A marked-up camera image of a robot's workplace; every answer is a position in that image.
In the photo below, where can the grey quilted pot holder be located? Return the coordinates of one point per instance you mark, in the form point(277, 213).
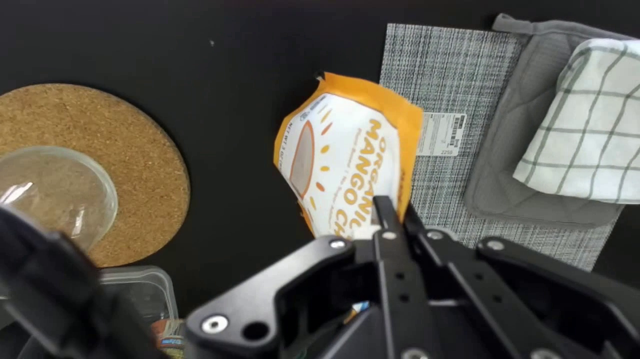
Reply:
point(507, 160)

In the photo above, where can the white placemat label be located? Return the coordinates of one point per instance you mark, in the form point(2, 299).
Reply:
point(442, 134)

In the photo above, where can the white and orange mango packet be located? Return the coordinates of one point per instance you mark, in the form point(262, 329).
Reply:
point(346, 152)

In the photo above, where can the clear glass bowl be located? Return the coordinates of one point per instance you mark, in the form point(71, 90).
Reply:
point(60, 192)

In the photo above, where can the clear plastic container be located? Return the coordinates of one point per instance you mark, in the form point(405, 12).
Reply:
point(151, 285)

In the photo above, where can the white checkered dish towel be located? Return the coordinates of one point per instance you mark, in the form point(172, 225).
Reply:
point(586, 126)

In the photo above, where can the round cork mat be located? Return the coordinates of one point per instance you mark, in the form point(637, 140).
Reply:
point(140, 152)

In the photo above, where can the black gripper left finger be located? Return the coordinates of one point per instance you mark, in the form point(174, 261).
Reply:
point(267, 295)

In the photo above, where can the grey woven placemat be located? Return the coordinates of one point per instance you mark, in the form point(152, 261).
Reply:
point(446, 72)

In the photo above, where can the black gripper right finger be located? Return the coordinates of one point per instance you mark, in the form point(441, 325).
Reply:
point(527, 291)

